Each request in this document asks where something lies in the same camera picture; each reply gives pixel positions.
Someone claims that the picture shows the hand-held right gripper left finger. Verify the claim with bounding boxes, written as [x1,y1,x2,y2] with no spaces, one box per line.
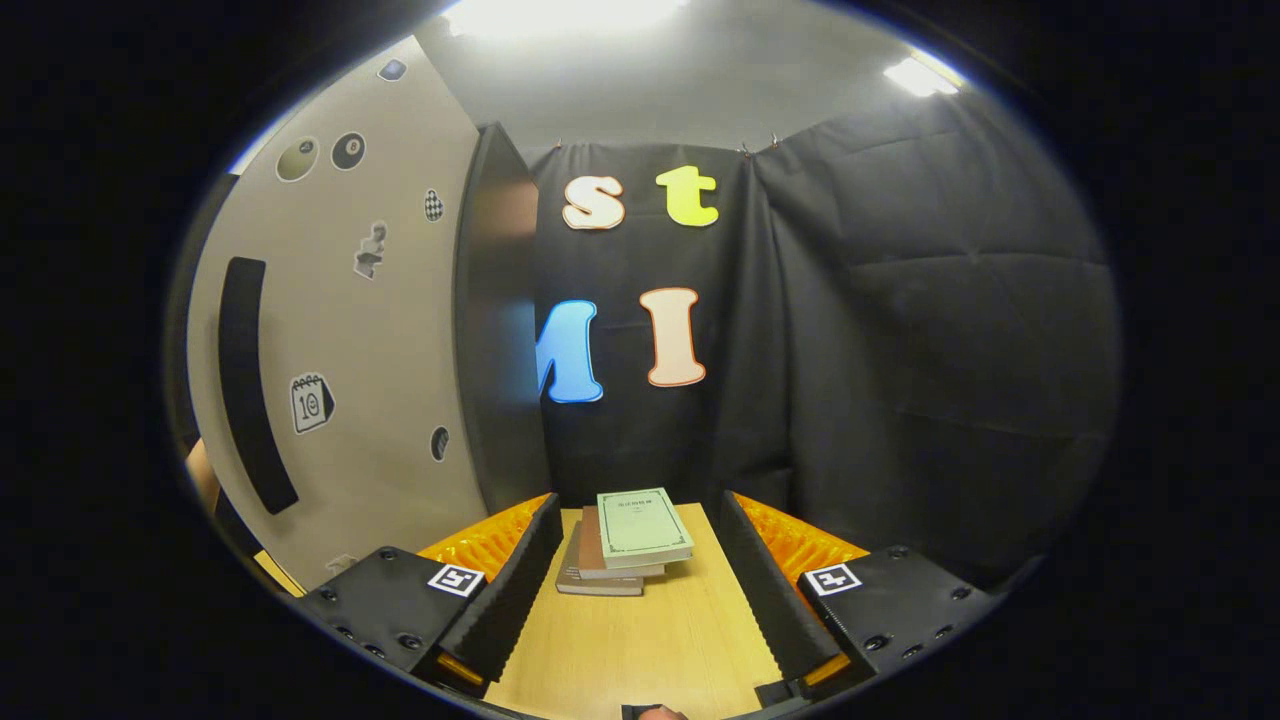
[300,492,564,699]

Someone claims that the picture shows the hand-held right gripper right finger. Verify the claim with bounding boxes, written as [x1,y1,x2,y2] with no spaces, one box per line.
[718,490,1001,701]

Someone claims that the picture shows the grey cabinet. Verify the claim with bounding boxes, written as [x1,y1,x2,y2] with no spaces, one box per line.
[455,122,553,516]

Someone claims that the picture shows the light grey cabinet door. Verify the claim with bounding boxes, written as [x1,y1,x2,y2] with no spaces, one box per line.
[185,38,491,591]

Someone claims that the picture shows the black cabinet door handle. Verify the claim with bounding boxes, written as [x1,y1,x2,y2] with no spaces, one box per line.
[218,257,301,516]

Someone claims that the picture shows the grey-brown book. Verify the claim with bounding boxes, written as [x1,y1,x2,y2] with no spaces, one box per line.
[555,520,646,597]

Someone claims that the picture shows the brown book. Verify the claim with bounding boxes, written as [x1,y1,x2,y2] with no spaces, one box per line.
[578,505,666,581]

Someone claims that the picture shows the light green book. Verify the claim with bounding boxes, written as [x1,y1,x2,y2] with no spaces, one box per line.
[597,487,695,571]

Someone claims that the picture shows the black backdrop cloth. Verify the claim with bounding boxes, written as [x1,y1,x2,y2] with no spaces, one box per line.
[525,95,1121,591]

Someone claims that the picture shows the ceiling light panel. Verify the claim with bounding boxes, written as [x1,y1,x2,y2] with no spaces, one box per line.
[883,55,966,99]
[445,0,691,41]

